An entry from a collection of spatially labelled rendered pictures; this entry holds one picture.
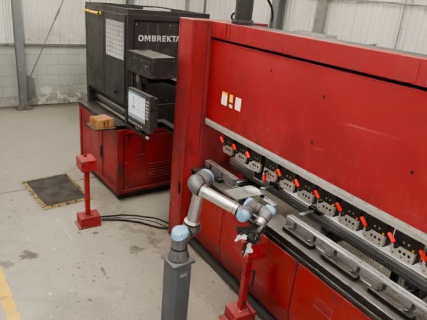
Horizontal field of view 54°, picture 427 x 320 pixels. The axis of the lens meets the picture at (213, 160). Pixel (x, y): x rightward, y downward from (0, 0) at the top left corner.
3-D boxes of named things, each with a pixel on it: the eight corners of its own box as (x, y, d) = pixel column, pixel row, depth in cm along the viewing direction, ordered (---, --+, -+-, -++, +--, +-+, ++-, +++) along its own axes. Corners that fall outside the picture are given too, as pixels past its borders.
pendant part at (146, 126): (127, 121, 424) (127, 86, 410) (137, 120, 431) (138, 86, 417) (149, 134, 391) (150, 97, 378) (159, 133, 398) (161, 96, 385)
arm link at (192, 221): (175, 237, 296) (191, 171, 272) (187, 228, 308) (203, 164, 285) (189, 244, 291) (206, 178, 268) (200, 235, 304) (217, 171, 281)
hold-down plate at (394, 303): (366, 291, 260) (367, 287, 259) (372, 288, 263) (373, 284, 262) (409, 322, 237) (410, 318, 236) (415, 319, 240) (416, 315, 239)
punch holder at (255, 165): (248, 167, 355) (250, 148, 349) (255, 165, 360) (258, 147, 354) (258, 173, 344) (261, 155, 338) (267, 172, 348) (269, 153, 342)
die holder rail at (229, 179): (204, 168, 421) (205, 160, 417) (209, 167, 424) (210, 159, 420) (232, 188, 382) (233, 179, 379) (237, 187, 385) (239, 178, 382)
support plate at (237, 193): (223, 191, 349) (223, 190, 348) (248, 186, 363) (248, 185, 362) (236, 200, 335) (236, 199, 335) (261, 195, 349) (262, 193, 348)
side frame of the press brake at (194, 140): (167, 233, 464) (179, 17, 380) (229, 218, 509) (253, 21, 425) (178, 244, 445) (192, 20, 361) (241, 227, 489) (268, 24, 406)
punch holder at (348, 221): (337, 221, 278) (342, 199, 272) (345, 218, 283) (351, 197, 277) (354, 232, 267) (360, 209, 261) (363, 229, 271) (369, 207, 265)
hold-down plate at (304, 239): (282, 229, 321) (283, 226, 320) (287, 228, 324) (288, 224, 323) (309, 249, 298) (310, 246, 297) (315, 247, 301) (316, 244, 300)
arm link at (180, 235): (166, 246, 286) (168, 229, 281) (177, 238, 297) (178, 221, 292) (181, 253, 281) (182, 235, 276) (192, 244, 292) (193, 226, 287)
